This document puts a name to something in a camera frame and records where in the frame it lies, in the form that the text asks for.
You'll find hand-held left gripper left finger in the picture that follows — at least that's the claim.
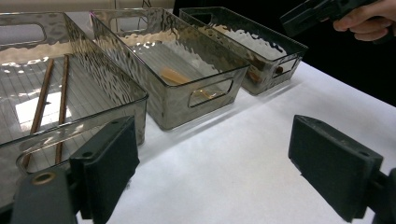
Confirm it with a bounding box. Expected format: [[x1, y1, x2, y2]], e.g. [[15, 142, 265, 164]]
[[68, 115, 141, 224]]

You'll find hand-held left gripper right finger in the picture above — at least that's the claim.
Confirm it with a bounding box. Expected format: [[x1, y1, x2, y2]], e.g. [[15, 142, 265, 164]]
[[287, 114, 385, 224]]

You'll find smoky clear plastic bin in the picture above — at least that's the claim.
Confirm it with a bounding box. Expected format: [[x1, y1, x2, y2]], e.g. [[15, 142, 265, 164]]
[[178, 6, 309, 96], [0, 11, 149, 213], [89, 7, 251, 132]]

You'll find brown wooden chopstick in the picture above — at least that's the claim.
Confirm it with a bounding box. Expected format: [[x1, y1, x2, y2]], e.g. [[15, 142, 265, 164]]
[[21, 58, 56, 171]]

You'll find white table sheet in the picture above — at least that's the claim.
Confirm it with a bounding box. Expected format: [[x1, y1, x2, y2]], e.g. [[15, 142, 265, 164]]
[[76, 60, 396, 224]]

